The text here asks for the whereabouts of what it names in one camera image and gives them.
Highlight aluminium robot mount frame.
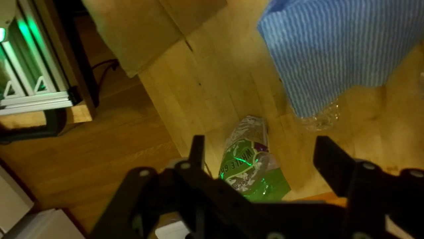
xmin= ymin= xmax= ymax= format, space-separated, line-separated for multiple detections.
xmin=0 ymin=0 xmax=74 ymax=118

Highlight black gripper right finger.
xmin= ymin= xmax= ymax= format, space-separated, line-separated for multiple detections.
xmin=314 ymin=135 xmax=424 ymax=239

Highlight crushed clear plastic bottle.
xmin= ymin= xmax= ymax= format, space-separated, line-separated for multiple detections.
xmin=302 ymin=98 xmax=342 ymax=131

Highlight black floor cable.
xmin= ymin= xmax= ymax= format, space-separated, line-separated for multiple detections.
xmin=90 ymin=58 xmax=121 ymax=90

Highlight white drawer cabinet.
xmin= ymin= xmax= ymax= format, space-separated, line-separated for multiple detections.
xmin=0 ymin=167 xmax=85 ymax=239

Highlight green clear plastic bag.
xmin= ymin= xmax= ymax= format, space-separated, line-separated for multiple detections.
xmin=217 ymin=114 xmax=292 ymax=204

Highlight blue striped cloth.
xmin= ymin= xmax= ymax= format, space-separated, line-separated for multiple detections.
xmin=257 ymin=0 xmax=424 ymax=118

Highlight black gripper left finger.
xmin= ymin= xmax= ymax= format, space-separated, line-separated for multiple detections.
xmin=88 ymin=134 xmax=267 ymax=239

